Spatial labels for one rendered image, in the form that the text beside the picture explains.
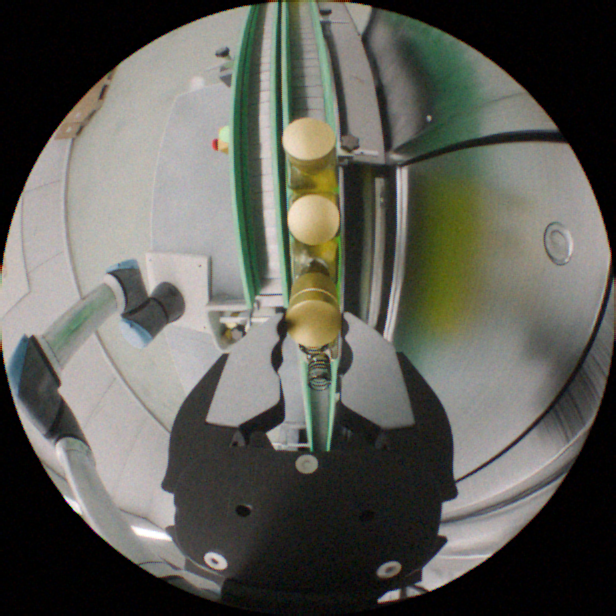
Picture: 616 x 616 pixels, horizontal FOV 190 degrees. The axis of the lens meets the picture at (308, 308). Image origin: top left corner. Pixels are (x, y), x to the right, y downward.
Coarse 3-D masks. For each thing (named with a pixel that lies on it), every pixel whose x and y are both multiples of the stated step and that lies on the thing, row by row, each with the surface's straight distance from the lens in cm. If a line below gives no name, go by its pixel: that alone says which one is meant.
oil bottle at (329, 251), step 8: (296, 240) 23; (296, 248) 21; (304, 248) 21; (312, 248) 21; (320, 248) 21; (328, 248) 21; (336, 248) 22; (296, 256) 21; (304, 256) 21; (312, 256) 21; (320, 256) 21; (328, 256) 21; (336, 256) 21; (296, 264) 21; (328, 264) 21; (336, 264) 22; (296, 272) 21; (336, 272) 22; (336, 280) 22
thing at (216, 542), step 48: (192, 480) 7; (240, 480) 6; (288, 480) 6; (336, 480) 6; (384, 480) 6; (432, 480) 6; (192, 528) 6; (240, 528) 6; (288, 528) 6; (336, 528) 6; (384, 528) 6; (432, 528) 6; (240, 576) 6; (288, 576) 6; (336, 576) 6; (384, 576) 6
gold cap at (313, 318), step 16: (304, 288) 13; (320, 288) 12; (304, 304) 11; (320, 304) 11; (336, 304) 12; (288, 320) 12; (304, 320) 12; (320, 320) 12; (336, 320) 12; (304, 336) 12; (320, 336) 12
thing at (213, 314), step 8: (208, 312) 62; (216, 312) 66; (224, 312) 67; (232, 312) 66; (240, 312) 65; (264, 312) 62; (272, 312) 53; (208, 320) 63; (216, 320) 66; (216, 328) 66; (224, 328) 70; (216, 336) 66; (216, 344) 67; (224, 344) 70; (232, 344) 69; (224, 352) 68
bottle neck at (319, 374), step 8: (328, 352) 26; (312, 360) 25; (320, 360) 24; (328, 360) 25; (312, 368) 24; (320, 368) 23; (328, 368) 24; (312, 376) 23; (320, 376) 23; (328, 376) 23; (312, 384) 24; (320, 384) 25; (328, 384) 24
